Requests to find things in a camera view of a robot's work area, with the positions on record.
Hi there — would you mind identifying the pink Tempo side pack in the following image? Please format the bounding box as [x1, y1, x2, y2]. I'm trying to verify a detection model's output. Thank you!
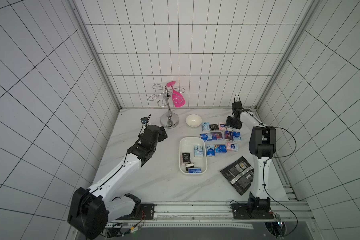
[218, 122, 227, 131]

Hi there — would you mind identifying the blue orange tissue pack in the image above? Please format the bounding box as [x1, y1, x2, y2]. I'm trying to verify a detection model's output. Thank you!
[224, 130, 234, 142]

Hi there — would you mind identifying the small black tissue pack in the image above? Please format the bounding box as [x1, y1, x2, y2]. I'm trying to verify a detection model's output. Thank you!
[210, 124, 220, 131]

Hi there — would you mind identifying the blue red tissue pack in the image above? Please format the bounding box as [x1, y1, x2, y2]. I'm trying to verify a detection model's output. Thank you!
[211, 132, 224, 141]

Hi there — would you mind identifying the pink tissue pack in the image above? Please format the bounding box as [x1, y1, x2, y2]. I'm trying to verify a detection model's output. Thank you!
[226, 143, 238, 152]

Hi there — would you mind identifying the light blue tissue pack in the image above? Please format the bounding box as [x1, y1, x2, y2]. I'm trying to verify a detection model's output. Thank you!
[202, 122, 211, 132]

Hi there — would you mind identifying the blue orange pack second row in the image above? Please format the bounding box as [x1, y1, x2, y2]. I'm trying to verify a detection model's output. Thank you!
[215, 145, 227, 154]

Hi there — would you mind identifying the blue white tissue pack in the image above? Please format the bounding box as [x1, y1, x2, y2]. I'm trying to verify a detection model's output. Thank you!
[200, 133, 213, 142]

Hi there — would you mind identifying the blue white pack second row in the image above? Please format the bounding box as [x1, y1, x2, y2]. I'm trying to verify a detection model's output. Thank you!
[206, 145, 216, 157]

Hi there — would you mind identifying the black Face tissue pack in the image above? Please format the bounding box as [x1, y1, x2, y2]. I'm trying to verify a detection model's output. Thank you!
[182, 153, 191, 165]

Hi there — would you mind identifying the black white tissue pack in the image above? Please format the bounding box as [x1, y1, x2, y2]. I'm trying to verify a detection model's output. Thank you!
[185, 163, 195, 171]

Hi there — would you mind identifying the white storage box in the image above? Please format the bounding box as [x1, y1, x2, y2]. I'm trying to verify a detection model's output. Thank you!
[179, 137, 208, 176]

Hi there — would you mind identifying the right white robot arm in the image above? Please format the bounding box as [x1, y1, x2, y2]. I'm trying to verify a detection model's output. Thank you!
[221, 102, 276, 220]

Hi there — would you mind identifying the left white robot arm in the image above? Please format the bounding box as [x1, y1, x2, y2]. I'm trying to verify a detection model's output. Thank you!
[67, 125, 168, 240]

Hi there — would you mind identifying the chrome hook stand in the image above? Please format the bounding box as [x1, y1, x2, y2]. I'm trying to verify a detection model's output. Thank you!
[149, 84, 185, 129]

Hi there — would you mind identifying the white ceramic bowl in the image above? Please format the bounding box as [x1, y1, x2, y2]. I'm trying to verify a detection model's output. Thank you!
[186, 114, 203, 128]

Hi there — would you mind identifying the black packaged item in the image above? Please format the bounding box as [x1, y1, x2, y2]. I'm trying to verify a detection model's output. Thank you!
[220, 157, 254, 196]

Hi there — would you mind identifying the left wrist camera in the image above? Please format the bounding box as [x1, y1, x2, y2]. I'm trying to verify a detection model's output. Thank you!
[141, 117, 149, 125]

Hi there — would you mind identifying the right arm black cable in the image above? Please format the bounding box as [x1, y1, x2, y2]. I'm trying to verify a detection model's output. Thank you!
[269, 127, 298, 160]

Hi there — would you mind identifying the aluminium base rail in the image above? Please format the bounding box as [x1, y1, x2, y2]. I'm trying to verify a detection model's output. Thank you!
[73, 200, 316, 230]

